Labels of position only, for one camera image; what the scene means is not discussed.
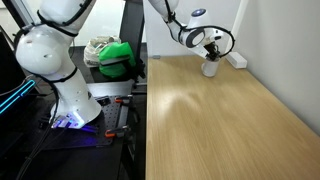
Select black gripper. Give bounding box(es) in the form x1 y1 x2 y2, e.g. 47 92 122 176
204 41 221 63

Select white mug cup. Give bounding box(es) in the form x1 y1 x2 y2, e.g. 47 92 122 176
201 59 221 78

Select white power strip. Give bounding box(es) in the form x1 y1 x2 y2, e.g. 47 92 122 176
224 51 248 70

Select black upright panel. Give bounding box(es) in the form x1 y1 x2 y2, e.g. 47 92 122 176
118 0 148 84

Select green bag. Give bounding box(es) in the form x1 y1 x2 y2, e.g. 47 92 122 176
97 41 137 79

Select orange black clamp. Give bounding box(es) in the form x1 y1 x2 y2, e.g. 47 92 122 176
114 94 134 106
104 125 131 139

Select small black block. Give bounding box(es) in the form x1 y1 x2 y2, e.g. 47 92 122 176
94 95 111 106

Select white plastic bag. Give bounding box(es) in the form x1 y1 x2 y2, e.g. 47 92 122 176
83 35 122 69

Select blue light strip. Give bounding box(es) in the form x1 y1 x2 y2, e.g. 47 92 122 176
0 79 37 115

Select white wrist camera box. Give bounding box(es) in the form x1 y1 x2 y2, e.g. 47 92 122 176
211 29 225 41

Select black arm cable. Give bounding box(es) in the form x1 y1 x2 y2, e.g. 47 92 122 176
163 0 236 58

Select white vertical post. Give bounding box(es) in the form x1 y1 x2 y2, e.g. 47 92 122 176
224 0 250 55

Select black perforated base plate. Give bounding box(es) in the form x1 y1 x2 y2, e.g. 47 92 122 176
33 94 132 149

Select black base cable bundle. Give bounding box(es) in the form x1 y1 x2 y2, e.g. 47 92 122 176
14 83 73 180

